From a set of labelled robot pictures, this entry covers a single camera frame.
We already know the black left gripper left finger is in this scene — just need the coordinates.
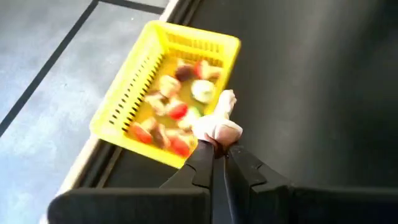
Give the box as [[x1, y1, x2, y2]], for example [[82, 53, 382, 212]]
[[46, 140, 216, 224]]

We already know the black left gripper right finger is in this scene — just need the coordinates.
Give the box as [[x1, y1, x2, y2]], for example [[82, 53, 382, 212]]
[[223, 144, 398, 224]]

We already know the brown cap toy mushroom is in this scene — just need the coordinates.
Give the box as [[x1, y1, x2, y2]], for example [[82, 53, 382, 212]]
[[174, 63, 195, 82], [150, 123, 172, 149]]

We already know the green cap toy mushroom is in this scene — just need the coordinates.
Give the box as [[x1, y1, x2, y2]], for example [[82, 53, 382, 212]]
[[177, 106, 203, 131]]

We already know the beige cap toy mushroom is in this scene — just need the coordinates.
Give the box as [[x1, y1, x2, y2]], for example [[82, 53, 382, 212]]
[[191, 89, 244, 152]]

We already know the yellow plastic basket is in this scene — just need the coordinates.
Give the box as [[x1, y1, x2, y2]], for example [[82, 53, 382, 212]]
[[89, 20, 242, 169]]

